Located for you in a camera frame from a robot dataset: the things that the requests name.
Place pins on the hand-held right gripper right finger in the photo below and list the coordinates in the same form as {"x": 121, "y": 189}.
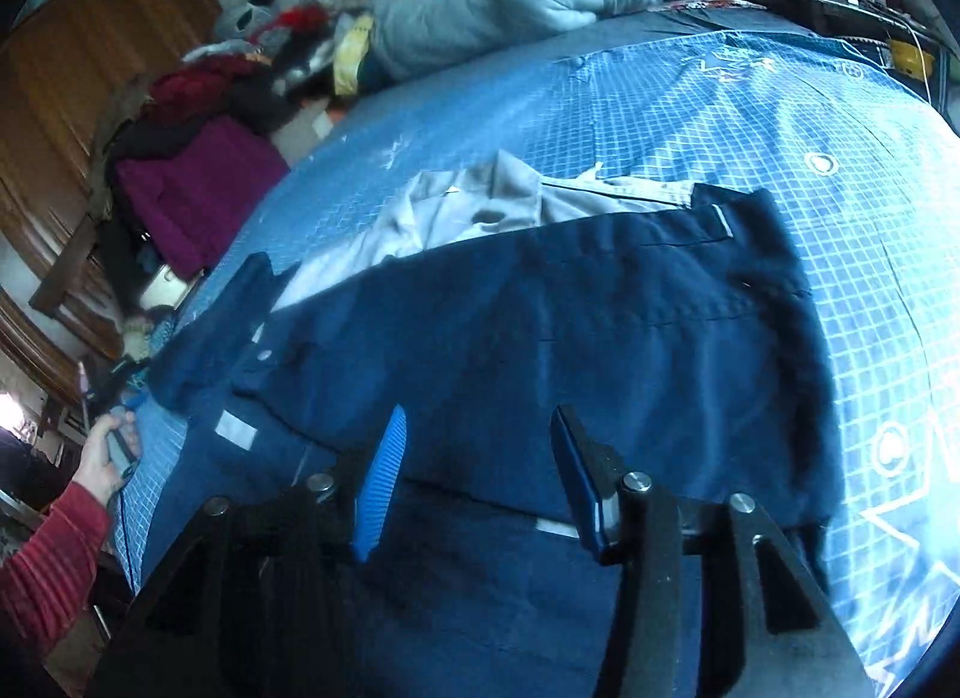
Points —
{"x": 581, "y": 488}

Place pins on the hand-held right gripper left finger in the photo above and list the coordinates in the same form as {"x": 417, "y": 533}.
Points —
{"x": 382, "y": 480}

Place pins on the navy blue pants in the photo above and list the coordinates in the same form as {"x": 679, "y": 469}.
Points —
{"x": 525, "y": 338}

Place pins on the person's left forearm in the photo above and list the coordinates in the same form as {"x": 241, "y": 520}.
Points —
{"x": 52, "y": 563}

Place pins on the pile of mixed clothes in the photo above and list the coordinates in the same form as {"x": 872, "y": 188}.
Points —
{"x": 247, "y": 75}

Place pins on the person's left hand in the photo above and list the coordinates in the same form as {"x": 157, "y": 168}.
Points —
{"x": 97, "y": 450}

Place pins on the magenta cloth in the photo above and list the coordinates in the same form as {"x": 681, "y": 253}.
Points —
{"x": 195, "y": 195}

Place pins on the light grey garment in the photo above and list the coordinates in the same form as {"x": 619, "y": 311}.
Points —
{"x": 450, "y": 210}

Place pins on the wooden wardrobe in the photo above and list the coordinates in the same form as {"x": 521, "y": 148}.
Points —
{"x": 75, "y": 53}

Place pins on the grey plush toy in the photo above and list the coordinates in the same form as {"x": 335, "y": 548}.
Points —
{"x": 244, "y": 15}

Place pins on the blue grid star bedsheet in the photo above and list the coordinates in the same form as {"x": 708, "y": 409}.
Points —
{"x": 750, "y": 105}

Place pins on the yellow box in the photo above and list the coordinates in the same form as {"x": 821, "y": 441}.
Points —
{"x": 911, "y": 59}

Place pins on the dark cluttered desk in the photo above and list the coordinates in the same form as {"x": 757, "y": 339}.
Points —
{"x": 840, "y": 8}

